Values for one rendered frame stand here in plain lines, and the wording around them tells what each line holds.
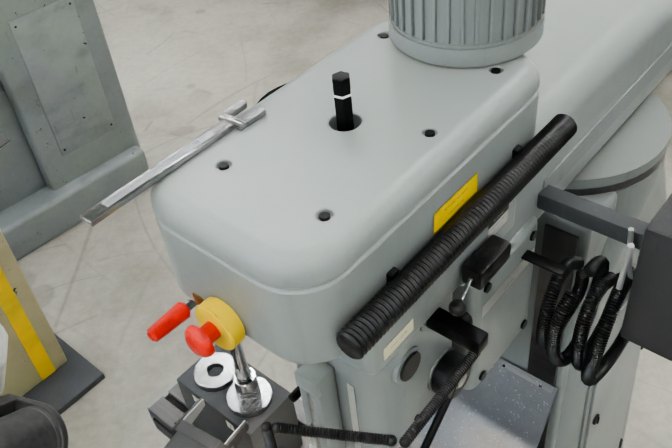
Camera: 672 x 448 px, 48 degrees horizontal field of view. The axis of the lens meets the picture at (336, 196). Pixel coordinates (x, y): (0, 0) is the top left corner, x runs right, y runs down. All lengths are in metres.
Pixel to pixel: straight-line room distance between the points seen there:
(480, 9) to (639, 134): 0.59
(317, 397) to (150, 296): 2.42
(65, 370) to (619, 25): 2.53
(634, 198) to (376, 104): 0.65
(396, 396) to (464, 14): 0.51
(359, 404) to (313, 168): 0.40
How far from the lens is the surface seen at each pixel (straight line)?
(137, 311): 3.38
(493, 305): 1.15
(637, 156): 1.38
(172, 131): 4.39
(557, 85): 1.17
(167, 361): 3.15
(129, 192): 0.81
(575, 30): 1.31
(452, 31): 0.92
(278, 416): 1.55
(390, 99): 0.89
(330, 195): 0.76
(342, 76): 0.83
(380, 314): 0.75
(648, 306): 1.07
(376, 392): 1.04
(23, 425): 1.12
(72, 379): 3.20
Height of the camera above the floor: 2.37
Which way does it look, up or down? 40 degrees down
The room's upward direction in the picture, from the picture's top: 7 degrees counter-clockwise
